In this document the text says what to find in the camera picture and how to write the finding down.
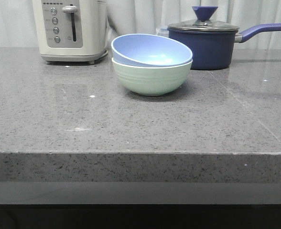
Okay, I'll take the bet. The green bowl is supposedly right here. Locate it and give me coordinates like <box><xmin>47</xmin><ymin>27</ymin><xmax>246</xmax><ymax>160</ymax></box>
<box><xmin>112</xmin><ymin>58</ymin><xmax>192</xmax><ymax>96</ymax></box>

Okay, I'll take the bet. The blue bowl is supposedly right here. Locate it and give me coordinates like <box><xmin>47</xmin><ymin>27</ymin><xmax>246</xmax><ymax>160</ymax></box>
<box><xmin>111</xmin><ymin>33</ymin><xmax>193</xmax><ymax>67</ymax></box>

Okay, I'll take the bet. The clear plastic container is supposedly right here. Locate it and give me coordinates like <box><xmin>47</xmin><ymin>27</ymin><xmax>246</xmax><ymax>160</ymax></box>
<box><xmin>155</xmin><ymin>25</ymin><xmax>169</xmax><ymax>38</ymax></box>

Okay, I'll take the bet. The dark blue saucepan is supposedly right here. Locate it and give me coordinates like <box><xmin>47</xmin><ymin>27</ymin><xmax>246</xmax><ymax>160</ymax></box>
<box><xmin>168</xmin><ymin>23</ymin><xmax>281</xmax><ymax>70</ymax></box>

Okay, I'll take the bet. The cream toaster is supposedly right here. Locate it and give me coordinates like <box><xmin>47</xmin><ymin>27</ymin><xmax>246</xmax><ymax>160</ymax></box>
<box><xmin>32</xmin><ymin>0</ymin><xmax>108</xmax><ymax>63</ymax></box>

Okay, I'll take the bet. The glass lid blue knob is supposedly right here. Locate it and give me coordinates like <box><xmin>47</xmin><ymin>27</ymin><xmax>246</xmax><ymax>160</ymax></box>
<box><xmin>168</xmin><ymin>6</ymin><xmax>239</xmax><ymax>32</ymax></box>

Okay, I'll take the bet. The white curtain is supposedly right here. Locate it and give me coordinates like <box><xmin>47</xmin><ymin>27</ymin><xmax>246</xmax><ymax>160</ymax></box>
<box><xmin>0</xmin><ymin>0</ymin><xmax>281</xmax><ymax>47</ymax></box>

